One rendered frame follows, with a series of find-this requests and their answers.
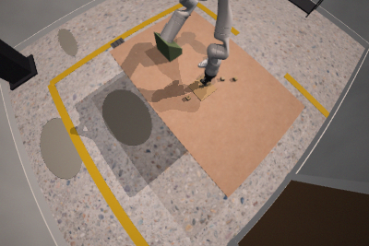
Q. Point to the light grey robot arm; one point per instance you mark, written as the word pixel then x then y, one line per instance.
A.
pixel 216 52

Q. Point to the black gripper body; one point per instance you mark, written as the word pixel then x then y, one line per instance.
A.
pixel 207 76

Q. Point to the tan square mat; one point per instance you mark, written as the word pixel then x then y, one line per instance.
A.
pixel 200 90

